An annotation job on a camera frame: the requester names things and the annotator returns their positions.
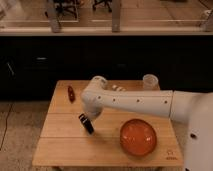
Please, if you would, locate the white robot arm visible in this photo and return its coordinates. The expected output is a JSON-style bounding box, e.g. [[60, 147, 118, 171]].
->
[[81, 76, 213, 171]]

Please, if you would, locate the red upright eraser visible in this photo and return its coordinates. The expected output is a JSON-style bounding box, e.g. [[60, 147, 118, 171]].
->
[[68, 86, 75, 103]]

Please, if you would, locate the wooden table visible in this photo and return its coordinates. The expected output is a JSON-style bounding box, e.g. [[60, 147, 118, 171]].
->
[[33, 80, 183, 167]]

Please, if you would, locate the small white striped object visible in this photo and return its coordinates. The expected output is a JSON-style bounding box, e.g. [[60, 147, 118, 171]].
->
[[112, 85, 126, 91]]

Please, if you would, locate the orange round bowl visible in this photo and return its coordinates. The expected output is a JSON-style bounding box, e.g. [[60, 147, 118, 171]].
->
[[120, 119, 157, 157]]

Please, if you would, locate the black office chair left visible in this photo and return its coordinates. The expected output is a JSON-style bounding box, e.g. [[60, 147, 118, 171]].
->
[[53, 0, 77, 18]]

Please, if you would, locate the black office chair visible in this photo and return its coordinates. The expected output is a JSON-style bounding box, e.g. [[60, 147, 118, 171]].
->
[[53, 0, 77, 18], [91, 0, 113, 13]]

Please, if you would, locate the black office chair right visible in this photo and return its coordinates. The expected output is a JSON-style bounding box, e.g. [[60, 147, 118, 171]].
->
[[91, 0, 113, 13]]

